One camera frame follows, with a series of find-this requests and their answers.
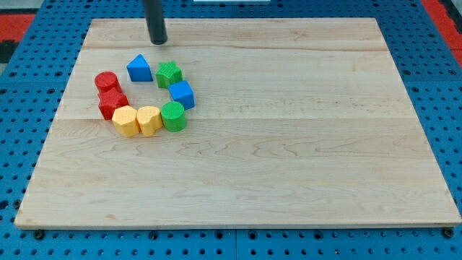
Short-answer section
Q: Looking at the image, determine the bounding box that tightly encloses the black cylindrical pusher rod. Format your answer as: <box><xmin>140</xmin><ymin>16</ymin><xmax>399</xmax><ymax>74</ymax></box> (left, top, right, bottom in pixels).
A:
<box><xmin>143</xmin><ymin>0</ymin><xmax>167</xmax><ymax>45</ymax></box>

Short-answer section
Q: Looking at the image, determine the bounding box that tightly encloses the blue triangle block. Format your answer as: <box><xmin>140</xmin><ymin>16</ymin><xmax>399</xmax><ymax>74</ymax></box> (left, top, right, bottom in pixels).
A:
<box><xmin>126</xmin><ymin>54</ymin><xmax>153</xmax><ymax>82</ymax></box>

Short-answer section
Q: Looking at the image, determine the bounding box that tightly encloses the blue cube block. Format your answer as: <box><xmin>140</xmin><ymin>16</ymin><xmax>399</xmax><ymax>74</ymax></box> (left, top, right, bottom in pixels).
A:
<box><xmin>168</xmin><ymin>81</ymin><xmax>196</xmax><ymax>110</ymax></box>

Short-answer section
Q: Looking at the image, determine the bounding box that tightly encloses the green star block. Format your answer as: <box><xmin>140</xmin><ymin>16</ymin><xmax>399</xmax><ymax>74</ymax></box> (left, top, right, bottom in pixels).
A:
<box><xmin>155</xmin><ymin>61</ymin><xmax>183</xmax><ymax>89</ymax></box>

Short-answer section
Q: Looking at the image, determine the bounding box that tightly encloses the red cylinder block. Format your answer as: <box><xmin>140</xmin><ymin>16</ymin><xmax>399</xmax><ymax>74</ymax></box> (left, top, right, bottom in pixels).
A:
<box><xmin>94</xmin><ymin>71</ymin><xmax>123</xmax><ymax>93</ymax></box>

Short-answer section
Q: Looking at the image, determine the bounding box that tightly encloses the red star block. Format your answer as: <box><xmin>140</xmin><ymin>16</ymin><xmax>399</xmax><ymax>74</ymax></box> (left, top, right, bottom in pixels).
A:
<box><xmin>97</xmin><ymin>88</ymin><xmax>129</xmax><ymax>121</ymax></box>

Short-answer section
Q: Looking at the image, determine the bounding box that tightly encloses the green cylinder block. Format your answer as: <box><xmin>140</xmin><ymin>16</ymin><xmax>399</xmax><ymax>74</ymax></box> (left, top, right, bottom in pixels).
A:
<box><xmin>161</xmin><ymin>101</ymin><xmax>187</xmax><ymax>132</ymax></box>

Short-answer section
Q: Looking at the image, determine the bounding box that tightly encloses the yellow heart block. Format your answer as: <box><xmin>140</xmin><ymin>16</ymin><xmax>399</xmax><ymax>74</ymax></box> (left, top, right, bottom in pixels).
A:
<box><xmin>136</xmin><ymin>106</ymin><xmax>163</xmax><ymax>137</ymax></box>

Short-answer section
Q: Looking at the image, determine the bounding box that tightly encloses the yellow hexagon block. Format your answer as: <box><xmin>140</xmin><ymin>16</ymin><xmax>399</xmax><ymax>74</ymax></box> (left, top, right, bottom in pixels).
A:
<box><xmin>112</xmin><ymin>105</ymin><xmax>141</xmax><ymax>137</ymax></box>

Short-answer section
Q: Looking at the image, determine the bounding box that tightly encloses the wooden board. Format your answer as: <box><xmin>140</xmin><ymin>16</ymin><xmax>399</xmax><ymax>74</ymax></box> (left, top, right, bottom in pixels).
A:
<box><xmin>15</xmin><ymin>18</ymin><xmax>461</xmax><ymax>230</ymax></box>

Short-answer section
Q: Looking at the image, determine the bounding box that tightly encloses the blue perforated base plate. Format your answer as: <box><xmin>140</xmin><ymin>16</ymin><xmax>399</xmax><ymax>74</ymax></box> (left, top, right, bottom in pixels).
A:
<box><xmin>1</xmin><ymin>1</ymin><xmax>461</xmax><ymax>259</ymax></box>

